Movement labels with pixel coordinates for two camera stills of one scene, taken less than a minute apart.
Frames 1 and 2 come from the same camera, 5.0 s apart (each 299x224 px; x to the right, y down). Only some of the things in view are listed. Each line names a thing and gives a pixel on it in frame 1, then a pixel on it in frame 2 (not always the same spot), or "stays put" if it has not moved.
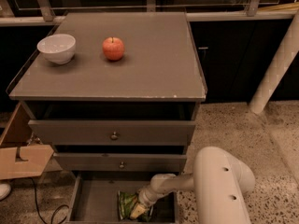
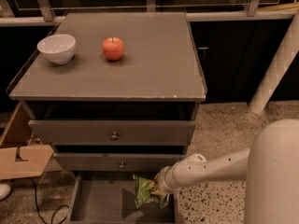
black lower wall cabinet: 233,56 stays put
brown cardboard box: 19,157 stays put
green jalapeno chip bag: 126,202 -> 142,188
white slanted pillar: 287,51 stays put
